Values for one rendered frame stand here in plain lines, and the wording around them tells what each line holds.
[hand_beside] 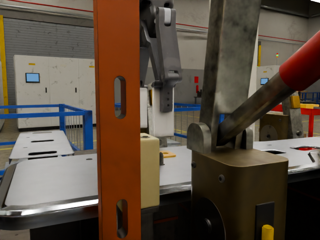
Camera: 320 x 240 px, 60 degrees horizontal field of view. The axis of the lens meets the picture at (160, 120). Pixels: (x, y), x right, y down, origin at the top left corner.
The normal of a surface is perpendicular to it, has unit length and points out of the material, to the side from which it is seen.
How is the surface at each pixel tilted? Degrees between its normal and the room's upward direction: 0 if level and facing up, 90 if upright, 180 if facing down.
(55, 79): 90
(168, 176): 0
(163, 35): 73
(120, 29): 90
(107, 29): 90
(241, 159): 0
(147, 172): 90
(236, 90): 99
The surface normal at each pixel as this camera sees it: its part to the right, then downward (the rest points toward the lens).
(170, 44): 0.37, -0.19
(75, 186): 0.00, -0.99
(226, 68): 0.39, 0.25
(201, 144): -0.92, 0.04
